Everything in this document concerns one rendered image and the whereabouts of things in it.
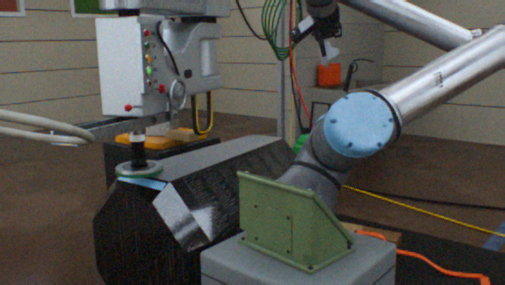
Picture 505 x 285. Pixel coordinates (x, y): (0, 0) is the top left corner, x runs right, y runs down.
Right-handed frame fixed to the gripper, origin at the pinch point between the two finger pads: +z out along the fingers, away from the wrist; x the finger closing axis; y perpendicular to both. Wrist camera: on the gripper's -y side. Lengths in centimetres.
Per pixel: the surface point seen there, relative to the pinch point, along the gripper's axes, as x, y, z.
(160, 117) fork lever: 27, -71, 46
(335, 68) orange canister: 236, 67, 330
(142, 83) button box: 25, -68, 17
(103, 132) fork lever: 4, -85, 14
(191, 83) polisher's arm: 49, -56, 55
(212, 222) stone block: -22, -60, 67
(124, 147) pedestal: 70, -122, 124
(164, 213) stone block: -16, -78, 56
